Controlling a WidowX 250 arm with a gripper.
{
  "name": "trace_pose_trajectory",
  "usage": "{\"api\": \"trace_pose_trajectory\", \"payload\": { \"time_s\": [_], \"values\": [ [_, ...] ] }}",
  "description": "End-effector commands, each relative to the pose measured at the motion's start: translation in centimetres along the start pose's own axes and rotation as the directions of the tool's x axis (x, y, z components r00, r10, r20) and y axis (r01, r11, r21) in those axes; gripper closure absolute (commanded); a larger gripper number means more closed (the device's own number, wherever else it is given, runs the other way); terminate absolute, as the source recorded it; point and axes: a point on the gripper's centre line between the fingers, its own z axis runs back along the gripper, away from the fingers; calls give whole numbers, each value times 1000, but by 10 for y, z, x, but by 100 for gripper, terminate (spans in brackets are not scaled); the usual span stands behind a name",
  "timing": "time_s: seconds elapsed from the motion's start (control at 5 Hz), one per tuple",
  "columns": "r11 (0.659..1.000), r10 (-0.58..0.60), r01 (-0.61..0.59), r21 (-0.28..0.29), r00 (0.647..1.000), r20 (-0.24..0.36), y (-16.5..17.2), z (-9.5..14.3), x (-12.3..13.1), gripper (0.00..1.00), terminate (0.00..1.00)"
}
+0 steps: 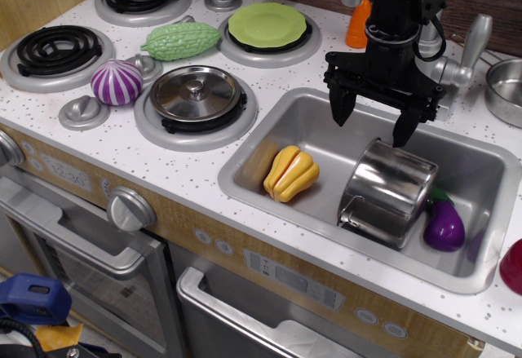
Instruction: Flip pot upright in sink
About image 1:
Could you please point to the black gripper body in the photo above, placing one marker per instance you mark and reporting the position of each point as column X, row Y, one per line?
column 387, row 74

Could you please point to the red toy cup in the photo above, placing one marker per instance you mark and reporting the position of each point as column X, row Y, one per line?
column 510, row 268

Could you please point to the toy oven door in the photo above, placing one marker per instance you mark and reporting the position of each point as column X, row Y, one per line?
column 119, row 281

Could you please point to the purple striped toy onion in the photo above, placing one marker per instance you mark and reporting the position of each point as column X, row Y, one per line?
column 117, row 82

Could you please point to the green toy bitter melon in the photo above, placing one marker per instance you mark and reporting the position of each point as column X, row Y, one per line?
column 180, row 41

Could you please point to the silver oven dial left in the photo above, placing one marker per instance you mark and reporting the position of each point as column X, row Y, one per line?
column 11, row 154

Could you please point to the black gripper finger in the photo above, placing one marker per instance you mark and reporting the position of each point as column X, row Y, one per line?
column 405, row 126
column 342, row 102

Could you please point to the toy dishwasher door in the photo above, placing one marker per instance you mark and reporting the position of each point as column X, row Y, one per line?
column 218, row 329

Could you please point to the overturned steel pot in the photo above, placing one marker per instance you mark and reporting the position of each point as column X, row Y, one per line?
column 386, row 193

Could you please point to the green toy plate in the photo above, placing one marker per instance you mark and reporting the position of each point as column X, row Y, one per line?
column 267, row 25

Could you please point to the silver stove knob back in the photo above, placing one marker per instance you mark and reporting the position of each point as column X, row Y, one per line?
column 222, row 5

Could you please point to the orange toy carrot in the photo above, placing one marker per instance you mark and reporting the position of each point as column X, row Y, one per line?
column 355, row 36

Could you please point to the small steel pan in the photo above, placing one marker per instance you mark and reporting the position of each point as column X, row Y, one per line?
column 503, row 91

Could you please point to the silver stove knob middle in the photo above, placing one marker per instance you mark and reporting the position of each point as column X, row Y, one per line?
column 150, row 68

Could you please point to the silver stove knob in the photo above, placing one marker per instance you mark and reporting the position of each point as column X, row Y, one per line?
column 83, row 113
column 222, row 5
column 150, row 68

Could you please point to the silver faucet handle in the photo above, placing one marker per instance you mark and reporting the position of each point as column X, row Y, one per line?
column 449, row 72

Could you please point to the silver stove knob front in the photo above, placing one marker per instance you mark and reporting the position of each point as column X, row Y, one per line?
column 83, row 113

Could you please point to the yellow cloth piece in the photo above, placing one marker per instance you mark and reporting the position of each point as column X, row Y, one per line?
column 55, row 337

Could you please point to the blue clamp tool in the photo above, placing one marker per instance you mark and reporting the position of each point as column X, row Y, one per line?
column 34, row 300

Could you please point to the black coil burner left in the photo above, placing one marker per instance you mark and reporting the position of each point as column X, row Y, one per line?
column 56, row 50

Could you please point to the steel pot lid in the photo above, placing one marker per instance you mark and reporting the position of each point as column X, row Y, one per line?
column 195, row 94

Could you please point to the yellow toy squash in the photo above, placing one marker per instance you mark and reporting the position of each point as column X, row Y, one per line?
column 292, row 172

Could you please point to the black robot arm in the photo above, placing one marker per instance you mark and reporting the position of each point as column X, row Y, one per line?
column 387, row 71

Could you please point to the silver oven dial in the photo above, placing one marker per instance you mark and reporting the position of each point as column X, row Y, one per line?
column 11, row 154
column 128, row 211

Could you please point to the purple toy eggplant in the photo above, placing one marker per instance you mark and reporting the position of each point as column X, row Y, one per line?
column 445, row 229

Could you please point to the grey toy sink basin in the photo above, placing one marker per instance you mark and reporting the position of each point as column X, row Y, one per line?
column 481, row 179

